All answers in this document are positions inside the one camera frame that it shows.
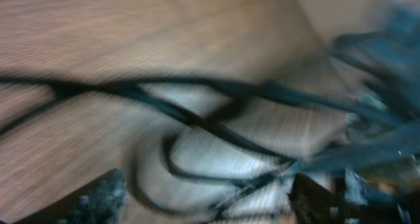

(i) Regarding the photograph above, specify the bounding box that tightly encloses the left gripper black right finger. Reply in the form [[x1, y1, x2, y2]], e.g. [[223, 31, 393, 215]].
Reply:
[[288, 173, 345, 224]]

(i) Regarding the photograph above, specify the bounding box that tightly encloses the thick black usb cable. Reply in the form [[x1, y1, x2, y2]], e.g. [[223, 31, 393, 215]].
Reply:
[[0, 30, 420, 218]]

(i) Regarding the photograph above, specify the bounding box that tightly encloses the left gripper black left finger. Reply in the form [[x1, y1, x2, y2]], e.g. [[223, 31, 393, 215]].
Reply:
[[15, 168, 128, 224]]

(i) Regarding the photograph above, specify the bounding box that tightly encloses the thin black usb cable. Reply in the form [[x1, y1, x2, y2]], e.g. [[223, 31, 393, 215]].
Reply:
[[131, 131, 296, 218]]

